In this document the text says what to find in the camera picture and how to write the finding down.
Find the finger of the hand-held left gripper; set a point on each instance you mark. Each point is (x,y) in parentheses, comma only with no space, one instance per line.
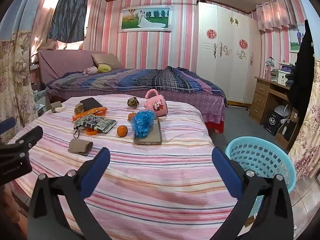
(7,126)
(27,138)

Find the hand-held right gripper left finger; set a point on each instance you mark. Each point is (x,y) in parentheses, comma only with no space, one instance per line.
(96,172)

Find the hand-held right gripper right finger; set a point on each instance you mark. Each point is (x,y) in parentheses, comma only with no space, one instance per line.
(226,175)

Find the brown cardboard piece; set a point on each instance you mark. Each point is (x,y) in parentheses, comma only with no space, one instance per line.
(80,147)

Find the orange round lid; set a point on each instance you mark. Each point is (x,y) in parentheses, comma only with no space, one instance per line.
(90,131)

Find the white tape roll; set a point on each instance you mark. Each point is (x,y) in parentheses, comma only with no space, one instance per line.
(60,109)

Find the tangerine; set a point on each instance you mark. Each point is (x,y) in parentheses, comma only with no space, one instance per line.
(131,117)
(122,131)

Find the light blue plastic basket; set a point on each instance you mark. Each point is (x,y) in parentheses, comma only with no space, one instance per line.
(283,160)

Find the small brown box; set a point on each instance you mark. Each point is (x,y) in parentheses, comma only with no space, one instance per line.
(79,108)

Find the orange snack packet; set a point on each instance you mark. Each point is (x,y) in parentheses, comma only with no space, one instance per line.
(98,110)

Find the blue plastic bag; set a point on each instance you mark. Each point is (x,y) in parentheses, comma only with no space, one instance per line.
(142,123)

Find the small brown plush toy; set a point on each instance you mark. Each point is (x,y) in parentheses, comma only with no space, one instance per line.
(133,102)

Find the floral curtain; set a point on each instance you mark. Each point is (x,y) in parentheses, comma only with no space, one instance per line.
(307,142)
(17,80)

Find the red bed skirt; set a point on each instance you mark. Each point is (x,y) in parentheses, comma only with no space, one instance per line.
(216,126)

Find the pink striped bedsheet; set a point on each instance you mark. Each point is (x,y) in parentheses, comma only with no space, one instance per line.
(150,180)

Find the beige phone case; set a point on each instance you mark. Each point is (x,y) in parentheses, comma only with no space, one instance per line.
(153,139)

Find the black gift bag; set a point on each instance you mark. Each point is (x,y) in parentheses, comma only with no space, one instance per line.
(271,123)

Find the black phone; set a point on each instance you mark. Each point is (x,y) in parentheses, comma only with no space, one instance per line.
(91,103)

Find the black carton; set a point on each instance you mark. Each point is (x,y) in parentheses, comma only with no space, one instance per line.
(290,130)

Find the purple dotted bedsheet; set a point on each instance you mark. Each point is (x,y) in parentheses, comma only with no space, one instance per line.
(195,100)

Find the wooden desk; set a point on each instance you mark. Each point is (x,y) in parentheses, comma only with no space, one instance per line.
(260,100)

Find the mauve bed headboard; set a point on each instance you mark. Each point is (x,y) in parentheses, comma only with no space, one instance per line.
(62,62)

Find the white round appliance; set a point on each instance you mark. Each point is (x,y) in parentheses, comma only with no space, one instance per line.
(281,110)

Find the pink cartoon mug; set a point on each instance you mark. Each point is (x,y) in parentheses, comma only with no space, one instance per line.
(157,106)

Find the pink plush toy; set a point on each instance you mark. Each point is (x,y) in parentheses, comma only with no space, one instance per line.
(90,70)

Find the white wardrobe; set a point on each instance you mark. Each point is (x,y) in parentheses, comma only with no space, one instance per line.
(225,75)

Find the yellow-green plush toy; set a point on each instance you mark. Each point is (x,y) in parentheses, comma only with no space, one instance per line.
(103,68)

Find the plaid purple blanket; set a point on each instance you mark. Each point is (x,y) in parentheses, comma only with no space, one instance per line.
(150,80)

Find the pink sheer curtain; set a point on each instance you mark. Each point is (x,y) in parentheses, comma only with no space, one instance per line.
(42,25)

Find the beige pillow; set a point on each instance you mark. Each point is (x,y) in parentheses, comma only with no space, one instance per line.
(105,60)

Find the white storage box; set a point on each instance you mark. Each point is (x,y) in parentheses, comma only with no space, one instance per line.
(282,77)

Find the black hanging coat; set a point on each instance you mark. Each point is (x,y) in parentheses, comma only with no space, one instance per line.
(300,80)

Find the silver desk lamp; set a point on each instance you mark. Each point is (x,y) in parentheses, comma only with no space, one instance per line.
(269,62)

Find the dark grey curtain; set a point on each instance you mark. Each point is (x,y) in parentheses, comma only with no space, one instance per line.
(67,12)

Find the pink eyelet curtain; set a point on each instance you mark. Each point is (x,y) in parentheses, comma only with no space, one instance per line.
(275,15)

